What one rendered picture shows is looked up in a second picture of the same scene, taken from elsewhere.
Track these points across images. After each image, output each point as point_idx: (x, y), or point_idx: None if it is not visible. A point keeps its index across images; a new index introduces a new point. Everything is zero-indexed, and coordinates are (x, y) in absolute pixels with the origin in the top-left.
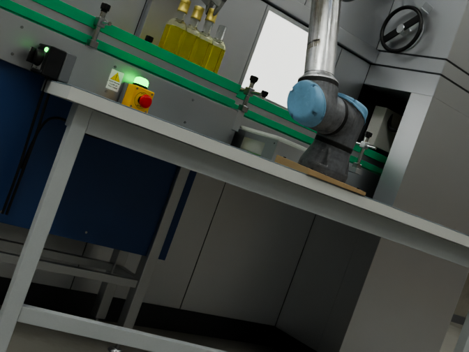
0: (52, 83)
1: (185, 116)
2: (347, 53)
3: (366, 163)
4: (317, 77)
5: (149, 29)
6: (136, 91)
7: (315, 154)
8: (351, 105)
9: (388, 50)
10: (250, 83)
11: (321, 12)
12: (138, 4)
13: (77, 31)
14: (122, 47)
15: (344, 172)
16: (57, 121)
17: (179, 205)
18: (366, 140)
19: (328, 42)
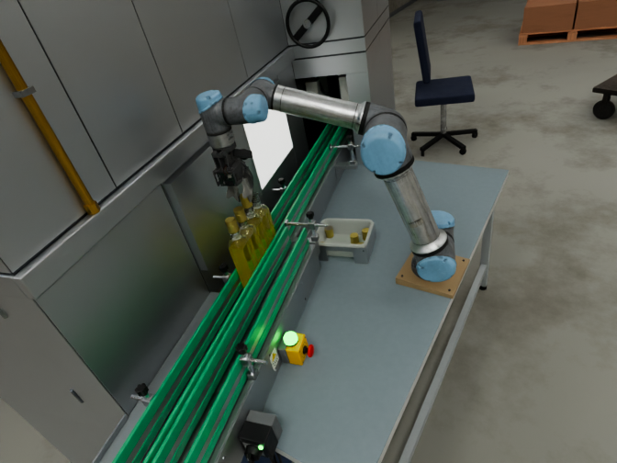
0: (286, 454)
1: (303, 296)
2: (280, 73)
3: (339, 140)
4: (439, 250)
5: (207, 252)
6: (300, 353)
7: None
8: (448, 228)
9: (307, 48)
10: (310, 220)
11: (410, 196)
12: (184, 247)
13: (239, 384)
14: (259, 336)
15: None
16: None
17: None
18: (350, 142)
19: (428, 214)
